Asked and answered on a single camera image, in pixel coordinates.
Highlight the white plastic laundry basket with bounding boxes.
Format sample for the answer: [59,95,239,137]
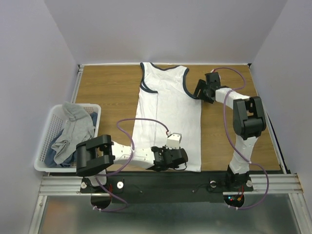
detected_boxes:
[34,103,101,173]

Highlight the white tank top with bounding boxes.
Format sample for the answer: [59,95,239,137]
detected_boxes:
[132,62,201,172]

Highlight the blue garment in basket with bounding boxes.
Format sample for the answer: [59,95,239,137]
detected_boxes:
[44,112,98,168]

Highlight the grey tank top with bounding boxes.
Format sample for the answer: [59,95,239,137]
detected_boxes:
[52,102,96,165]

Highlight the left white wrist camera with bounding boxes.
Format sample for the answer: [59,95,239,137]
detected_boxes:
[165,133,182,149]

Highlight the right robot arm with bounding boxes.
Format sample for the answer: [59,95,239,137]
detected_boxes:
[194,72,266,190]

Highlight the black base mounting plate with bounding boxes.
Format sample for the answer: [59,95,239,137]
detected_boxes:
[80,171,253,204]

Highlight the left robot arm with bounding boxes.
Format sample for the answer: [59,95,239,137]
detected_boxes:
[76,133,188,192]

